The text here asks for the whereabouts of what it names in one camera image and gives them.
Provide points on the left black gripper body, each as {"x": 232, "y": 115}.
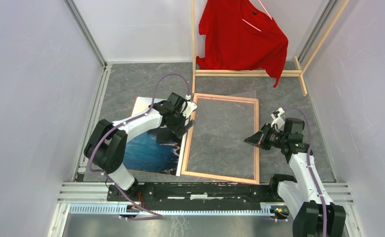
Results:
{"x": 178, "y": 121}

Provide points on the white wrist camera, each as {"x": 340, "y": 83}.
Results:
{"x": 278, "y": 120}
{"x": 188, "y": 107}

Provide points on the aluminium rail frame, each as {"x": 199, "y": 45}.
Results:
{"x": 99, "y": 193}

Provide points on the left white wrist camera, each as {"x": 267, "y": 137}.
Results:
{"x": 188, "y": 107}

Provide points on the coastal landscape photo board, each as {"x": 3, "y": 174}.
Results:
{"x": 155, "y": 151}

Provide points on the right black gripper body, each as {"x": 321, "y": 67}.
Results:
{"x": 274, "y": 138}

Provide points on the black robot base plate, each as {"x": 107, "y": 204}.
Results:
{"x": 203, "y": 196}

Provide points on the wooden clothes rack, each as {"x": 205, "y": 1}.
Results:
{"x": 327, "y": 20}

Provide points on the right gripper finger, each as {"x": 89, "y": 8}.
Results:
{"x": 262, "y": 133}
{"x": 256, "y": 142}

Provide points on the pink clothes hanger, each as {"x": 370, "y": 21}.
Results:
{"x": 255, "y": 15}

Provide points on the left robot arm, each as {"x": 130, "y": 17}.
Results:
{"x": 107, "y": 144}

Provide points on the red t-shirt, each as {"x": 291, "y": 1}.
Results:
{"x": 231, "y": 45}

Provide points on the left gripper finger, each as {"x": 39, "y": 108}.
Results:
{"x": 188, "y": 125}
{"x": 178, "y": 131}

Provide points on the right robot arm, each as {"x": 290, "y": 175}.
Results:
{"x": 314, "y": 212}

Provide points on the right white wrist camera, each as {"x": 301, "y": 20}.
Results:
{"x": 278, "y": 120}

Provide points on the white slotted cable duct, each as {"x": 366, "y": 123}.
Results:
{"x": 126, "y": 209}

